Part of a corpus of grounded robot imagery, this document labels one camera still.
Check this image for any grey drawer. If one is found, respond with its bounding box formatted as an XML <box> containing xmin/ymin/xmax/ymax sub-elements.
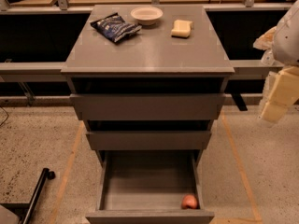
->
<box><xmin>86</xmin><ymin>131</ymin><xmax>211</xmax><ymax>150</ymax></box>
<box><xmin>86</xmin><ymin>150</ymin><xmax>214</xmax><ymax>224</ymax></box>
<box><xmin>70</xmin><ymin>94</ymin><xmax>225</xmax><ymax>120</ymax></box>

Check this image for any blue chip bag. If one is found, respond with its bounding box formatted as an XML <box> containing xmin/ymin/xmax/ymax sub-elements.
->
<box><xmin>90</xmin><ymin>13</ymin><xmax>142</xmax><ymax>43</ymax></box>

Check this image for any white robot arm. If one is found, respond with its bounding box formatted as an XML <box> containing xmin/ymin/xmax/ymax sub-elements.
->
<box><xmin>253</xmin><ymin>1</ymin><xmax>299</xmax><ymax>124</ymax></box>

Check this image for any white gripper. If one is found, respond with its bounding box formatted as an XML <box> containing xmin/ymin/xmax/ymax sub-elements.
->
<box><xmin>253</xmin><ymin>26</ymin><xmax>299</xmax><ymax>123</ymax></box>

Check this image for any yellow sponge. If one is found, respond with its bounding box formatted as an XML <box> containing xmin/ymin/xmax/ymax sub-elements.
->
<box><xmin>171</xmin><ymin>20</ymin><xmax>193</xmax><ymax>38</ymax></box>

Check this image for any grey drawer cabinet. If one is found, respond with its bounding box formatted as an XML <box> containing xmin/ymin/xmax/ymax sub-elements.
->
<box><xmin>60</xmin><ymin>4</ymin><xmax>235</xmax><ymax>166</ymax></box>

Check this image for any grey middle drawer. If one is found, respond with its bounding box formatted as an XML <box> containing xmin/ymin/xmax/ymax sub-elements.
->
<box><xmin>86</xmin><ymin>131</ymin><xmax>211</xmax><ymax>150</ymax></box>

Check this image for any black metal stand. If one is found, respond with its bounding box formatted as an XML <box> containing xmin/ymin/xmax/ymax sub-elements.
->
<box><xmin>0</xmin><ymin>168</ymin><xmax>56</xmax><ymax>224</ymax></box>

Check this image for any grey bottom drawer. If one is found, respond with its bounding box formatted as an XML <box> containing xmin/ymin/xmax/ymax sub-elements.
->
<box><xmin>86</xmin><ymin>150</ymin><xmax>214</xmax><ymax>224</ymax></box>

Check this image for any black cable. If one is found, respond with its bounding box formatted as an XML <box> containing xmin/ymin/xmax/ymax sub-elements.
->
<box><xmin>0</xmin><ymin>105</ymin><xmax>9</xmax><ymax>128</ymax></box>

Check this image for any white bowl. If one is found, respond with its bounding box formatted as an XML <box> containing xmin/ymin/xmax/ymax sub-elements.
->
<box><xmin>131</xmin><ymin>7</ymin><xmax>164</xmax><ymax>26</ymax></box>

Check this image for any red apple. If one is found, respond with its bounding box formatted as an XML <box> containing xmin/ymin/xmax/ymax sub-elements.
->
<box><xmin>181</xmin><ymin>194</ymin><xmax>198</xmax><ymax>209</ymax></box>

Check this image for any grey top drawer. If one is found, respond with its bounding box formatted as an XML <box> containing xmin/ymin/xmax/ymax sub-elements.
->
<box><xmin>70</xmin><ymin>94</ymin><xmax>225</xmax><ymax>120</ymax></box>

